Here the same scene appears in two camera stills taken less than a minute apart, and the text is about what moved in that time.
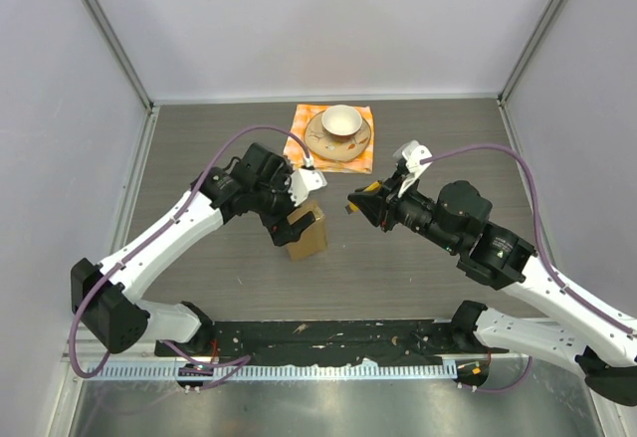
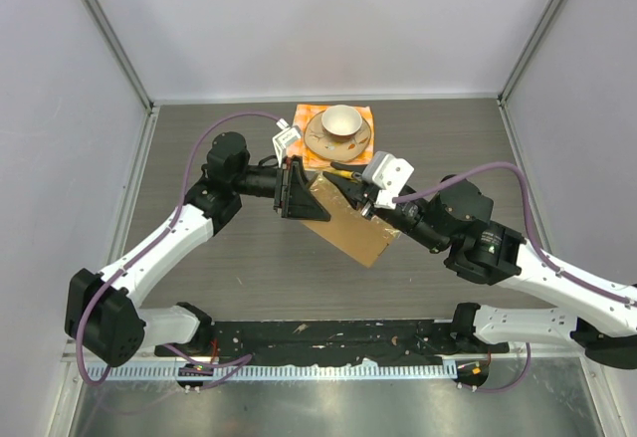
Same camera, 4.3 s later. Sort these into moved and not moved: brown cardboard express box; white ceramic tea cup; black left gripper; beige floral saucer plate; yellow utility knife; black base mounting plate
Moved: brown cardboard express box; yellow utility knife; black left gripper
Not moved: beige floral saucer plate; white ceramic tea cup; black base mounting plate
